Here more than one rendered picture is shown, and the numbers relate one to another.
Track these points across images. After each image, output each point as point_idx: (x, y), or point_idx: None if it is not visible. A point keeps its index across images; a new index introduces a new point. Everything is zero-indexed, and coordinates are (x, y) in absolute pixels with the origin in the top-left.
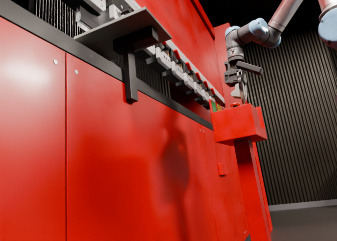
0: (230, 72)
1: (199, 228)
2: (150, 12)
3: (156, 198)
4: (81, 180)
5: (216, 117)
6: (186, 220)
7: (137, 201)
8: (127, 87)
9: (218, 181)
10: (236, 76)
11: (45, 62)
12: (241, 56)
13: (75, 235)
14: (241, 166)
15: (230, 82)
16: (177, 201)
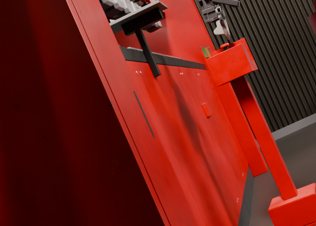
0: (208, 10)
1: (217, 171)
2: (160, 1)
3: (192, 148)
4: (172, 143)
5: (211, 63)
6: (209, 164)
7: (188, 152)
8: (152, 66)
9: (209, 123)
10: (216, 13)
11: (136, 75)
12: None
13: (185, 173)
14: (243, 101)
15: (211, 20)
16: (200, 149)
